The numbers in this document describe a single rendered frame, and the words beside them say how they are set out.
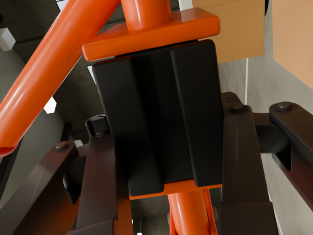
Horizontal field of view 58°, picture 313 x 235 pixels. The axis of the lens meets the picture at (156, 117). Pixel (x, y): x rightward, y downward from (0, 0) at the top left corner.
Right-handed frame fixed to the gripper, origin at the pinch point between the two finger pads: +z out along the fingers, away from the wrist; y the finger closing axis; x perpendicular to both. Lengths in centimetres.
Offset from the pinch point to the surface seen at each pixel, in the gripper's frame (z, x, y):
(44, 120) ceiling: 964, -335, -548
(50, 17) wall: 926, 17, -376
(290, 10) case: 14.8, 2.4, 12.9
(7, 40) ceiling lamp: 728, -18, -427
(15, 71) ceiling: 907, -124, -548
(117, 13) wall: 938, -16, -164
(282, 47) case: 17.5, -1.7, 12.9
